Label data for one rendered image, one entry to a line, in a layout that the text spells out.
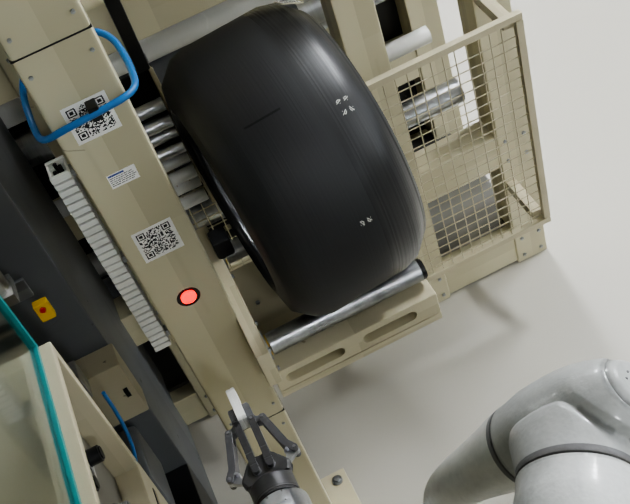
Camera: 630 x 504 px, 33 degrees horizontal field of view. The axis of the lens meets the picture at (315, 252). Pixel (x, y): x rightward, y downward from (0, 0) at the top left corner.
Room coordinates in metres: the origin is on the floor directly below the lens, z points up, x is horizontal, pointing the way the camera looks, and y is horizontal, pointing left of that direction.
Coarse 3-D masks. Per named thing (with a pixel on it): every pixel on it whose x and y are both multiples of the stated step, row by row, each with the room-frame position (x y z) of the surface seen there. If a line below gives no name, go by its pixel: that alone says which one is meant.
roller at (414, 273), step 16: (400, 272) 1.38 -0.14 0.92; (416, 272) 1.37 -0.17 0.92; (384, 288) 1.36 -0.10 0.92; (400, 288) 1.36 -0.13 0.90; (352, 304) 1.35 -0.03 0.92; (368, 304) 1.35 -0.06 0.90; (304, 320) 1.35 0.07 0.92; (320, 320) 1.35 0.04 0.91; (336, 320) 1.34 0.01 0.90; (272, 336) 1.35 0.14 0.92; (288, 336) 1.34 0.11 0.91; (304, 336) 1.33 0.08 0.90
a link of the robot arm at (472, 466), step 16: (480, 432) 0.67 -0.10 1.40; (464, 448) 0.68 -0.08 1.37; (480, 448) 0.66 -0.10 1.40; (448, 464) 0.69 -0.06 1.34; (464, 464) 0.66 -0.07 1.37; (480, 464) 0.65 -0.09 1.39; (496, 464) 0.63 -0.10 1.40; (432, 480) 0.70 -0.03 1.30; (448, 480) 0.67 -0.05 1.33; (464, 480) 0.65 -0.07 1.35; (480, 480) 0.64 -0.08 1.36; (496, 480) 0.62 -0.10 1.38; (512, 480) 0.61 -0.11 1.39; (432, 496) 0.69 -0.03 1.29; (448, 496) 0.67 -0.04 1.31; (464, 496) 0.65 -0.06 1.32; (480, 496) 0.64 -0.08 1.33; (496, 496) 0.63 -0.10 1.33
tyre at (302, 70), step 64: (192, 64) 1.53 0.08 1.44; (256, 64) 1.46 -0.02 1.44; (320, 64) 1.42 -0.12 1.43; (192, 128) 1.44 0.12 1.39; (256, 128) 1.35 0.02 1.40; (320, 128) 1.33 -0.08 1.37; (384, 128) 1.33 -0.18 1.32; (256, 192) 1.29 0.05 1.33; (320, 192) 1.27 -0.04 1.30; (384, 192) 1.26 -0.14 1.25; (256, 256) 1.51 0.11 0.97; (320, 256) 1.23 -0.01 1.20; (384, 256) 1.25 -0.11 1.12
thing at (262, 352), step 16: (208, 240) 1.63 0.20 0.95; (208, 256) 1.59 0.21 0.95; (224, 272) 1.53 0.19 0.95; (224, 288) 1.49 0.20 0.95; (240, 304) 1.43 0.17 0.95; (240, 320) 1.39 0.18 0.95; (256, 336) 1.34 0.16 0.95; (256, 352) 1.30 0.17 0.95; (272, 368) 1.29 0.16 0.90; (272, 384) 1.29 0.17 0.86
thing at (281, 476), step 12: (276, 456) 0.98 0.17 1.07; (264, 468) 0.97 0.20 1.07; (276, 468) 0.96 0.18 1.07; (288, 468) 0.95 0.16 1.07; (252, 480) 0.95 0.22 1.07; (264, 480) 0.93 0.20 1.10; (276, 480) 0.92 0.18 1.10; (288, 480) 0.92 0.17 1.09; (252, 492) 0.93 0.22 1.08; (264, 492) 0.91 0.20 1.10
